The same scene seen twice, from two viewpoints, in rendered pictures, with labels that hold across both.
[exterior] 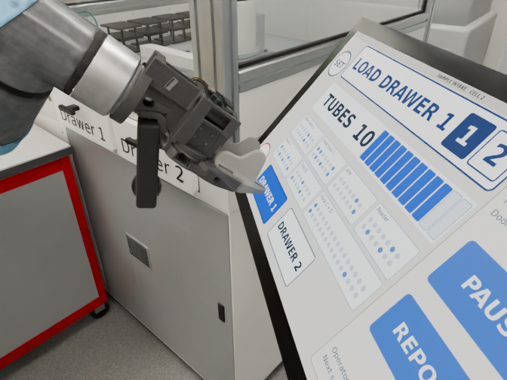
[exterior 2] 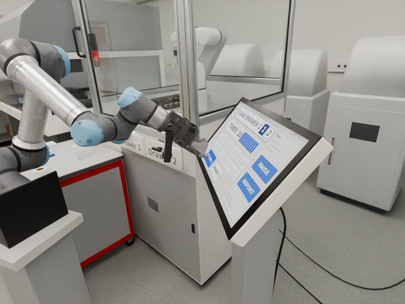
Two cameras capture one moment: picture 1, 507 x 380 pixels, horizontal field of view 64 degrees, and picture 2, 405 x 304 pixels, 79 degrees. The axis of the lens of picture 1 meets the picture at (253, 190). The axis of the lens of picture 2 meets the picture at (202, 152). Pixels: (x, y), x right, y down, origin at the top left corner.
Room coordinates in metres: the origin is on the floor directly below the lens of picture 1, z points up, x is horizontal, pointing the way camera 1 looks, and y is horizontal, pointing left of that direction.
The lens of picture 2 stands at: (-0.38, -0.02, 1.37)
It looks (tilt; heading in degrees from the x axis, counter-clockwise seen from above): 22 degrees down; 2
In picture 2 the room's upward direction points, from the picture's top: 2 degrees counter-clockwise
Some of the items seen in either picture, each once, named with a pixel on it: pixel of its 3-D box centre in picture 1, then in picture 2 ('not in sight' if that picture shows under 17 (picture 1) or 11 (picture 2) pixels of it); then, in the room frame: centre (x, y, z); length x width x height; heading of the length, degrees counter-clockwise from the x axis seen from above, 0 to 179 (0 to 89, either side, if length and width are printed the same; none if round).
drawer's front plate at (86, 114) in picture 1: (83, 117); (130, 140); (1.05, 0.47, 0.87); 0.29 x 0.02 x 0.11; 48
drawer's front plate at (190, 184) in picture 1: (152, 151); (163, 152); (0.84, 0.23, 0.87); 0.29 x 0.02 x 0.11; 48
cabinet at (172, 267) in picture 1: (225, 196); (194, 181); (1.38, 0.11, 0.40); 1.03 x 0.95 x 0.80; 48
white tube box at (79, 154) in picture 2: not in sight; (81, 153); (1.09, 0.82, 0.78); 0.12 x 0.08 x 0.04; 156
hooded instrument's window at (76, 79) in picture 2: not in sight; (69, 79); (2.44, 1.52, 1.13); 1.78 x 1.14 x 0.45; 48
